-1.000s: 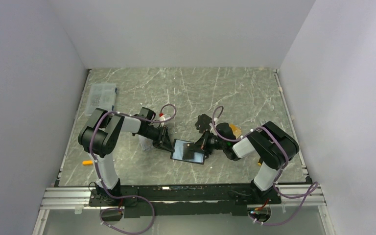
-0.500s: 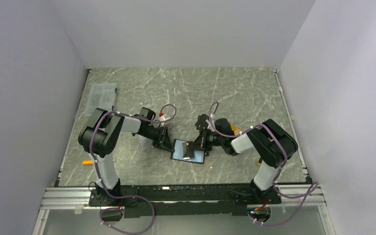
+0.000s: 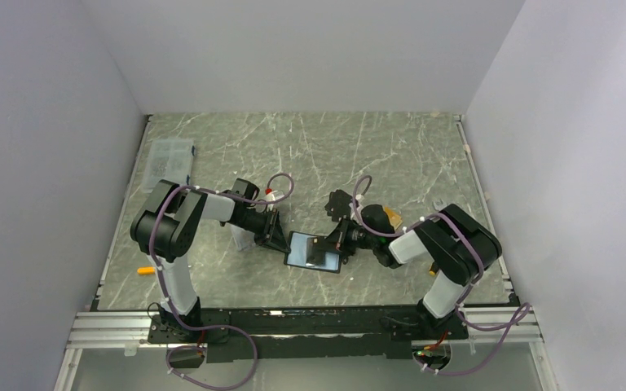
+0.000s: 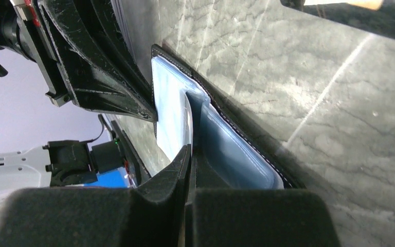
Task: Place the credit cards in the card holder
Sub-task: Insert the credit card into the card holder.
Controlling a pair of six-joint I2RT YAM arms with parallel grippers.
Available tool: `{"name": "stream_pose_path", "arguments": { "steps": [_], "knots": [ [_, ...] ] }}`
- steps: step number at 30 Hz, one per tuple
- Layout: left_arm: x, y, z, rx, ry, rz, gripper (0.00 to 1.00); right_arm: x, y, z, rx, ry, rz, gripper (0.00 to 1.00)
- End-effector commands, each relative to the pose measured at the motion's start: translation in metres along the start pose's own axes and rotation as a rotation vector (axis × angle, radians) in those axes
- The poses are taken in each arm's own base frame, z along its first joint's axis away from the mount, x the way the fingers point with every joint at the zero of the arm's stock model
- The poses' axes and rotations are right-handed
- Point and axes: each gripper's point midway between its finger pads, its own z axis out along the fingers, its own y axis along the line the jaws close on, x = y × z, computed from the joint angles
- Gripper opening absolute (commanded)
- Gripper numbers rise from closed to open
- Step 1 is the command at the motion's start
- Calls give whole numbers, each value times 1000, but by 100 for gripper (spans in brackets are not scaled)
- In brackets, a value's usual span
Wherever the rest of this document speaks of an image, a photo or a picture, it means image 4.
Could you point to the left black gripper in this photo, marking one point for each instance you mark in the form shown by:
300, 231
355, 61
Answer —
84, 58

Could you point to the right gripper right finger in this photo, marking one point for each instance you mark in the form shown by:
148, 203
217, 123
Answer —
218, 215

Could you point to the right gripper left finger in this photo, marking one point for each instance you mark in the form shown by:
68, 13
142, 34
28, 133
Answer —
149, 215

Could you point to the black leather card holder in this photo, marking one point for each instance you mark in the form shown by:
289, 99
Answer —
191, 111

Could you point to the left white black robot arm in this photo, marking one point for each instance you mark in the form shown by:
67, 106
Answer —
58, 163

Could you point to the orange card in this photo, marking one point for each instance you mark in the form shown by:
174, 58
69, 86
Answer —
367, 4

